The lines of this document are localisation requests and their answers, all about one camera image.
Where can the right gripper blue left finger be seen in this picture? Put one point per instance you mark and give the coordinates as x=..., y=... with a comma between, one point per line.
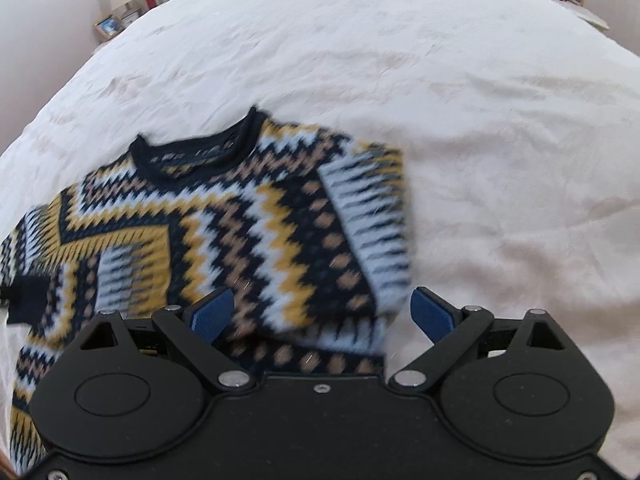
x=210, y=316

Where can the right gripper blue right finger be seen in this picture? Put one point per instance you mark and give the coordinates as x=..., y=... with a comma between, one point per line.
x=435, y=316

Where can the patterned knit sweater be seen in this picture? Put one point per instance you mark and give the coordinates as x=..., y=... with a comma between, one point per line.
x=303, y=224

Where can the cream bedspread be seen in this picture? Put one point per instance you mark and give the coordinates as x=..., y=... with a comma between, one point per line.
x=519, y=124

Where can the left framed photo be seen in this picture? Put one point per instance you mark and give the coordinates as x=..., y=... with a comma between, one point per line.
x=109, y=27

